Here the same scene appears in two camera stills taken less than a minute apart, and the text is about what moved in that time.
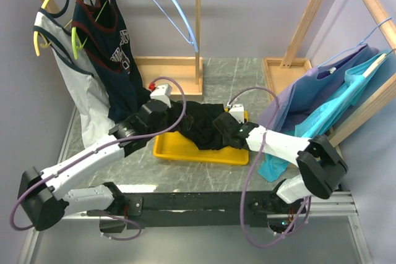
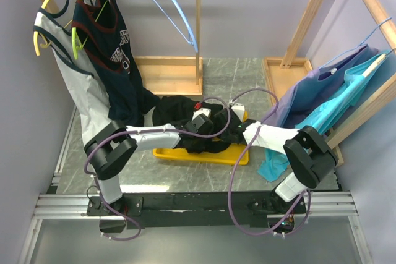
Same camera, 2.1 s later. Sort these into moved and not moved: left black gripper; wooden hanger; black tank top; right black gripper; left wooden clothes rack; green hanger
Moved: left black gripper; black tank top
Not moved: wooden hanger; green hanger; right black gripper; left wooden clothes rack
